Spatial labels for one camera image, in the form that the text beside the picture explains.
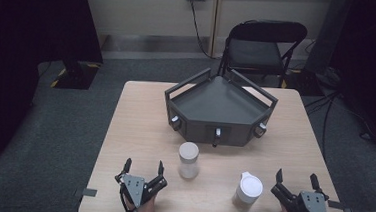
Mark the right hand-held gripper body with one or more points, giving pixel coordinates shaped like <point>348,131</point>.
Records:
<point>314,205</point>

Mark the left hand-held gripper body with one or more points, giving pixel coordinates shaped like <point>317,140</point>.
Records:
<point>133,186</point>

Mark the clear jar with beige lid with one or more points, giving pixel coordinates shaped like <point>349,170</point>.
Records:
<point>188,161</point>

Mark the white jar with spout lid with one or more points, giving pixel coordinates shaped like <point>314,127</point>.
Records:
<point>248,190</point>

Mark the dark grey corner rack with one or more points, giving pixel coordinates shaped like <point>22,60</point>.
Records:
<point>217,104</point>

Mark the person's left hand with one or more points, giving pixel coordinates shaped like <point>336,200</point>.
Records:
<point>145,211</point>

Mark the grey tape strip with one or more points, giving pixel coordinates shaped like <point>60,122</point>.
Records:
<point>88,192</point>
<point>337,205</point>

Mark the black stand base yellow stripes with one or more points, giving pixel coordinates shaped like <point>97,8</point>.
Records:
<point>76,74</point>

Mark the black folding chair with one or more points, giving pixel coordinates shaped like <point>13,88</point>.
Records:
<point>256,52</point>

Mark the dark curtain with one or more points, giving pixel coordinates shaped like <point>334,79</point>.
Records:
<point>20,40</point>
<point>373,59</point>

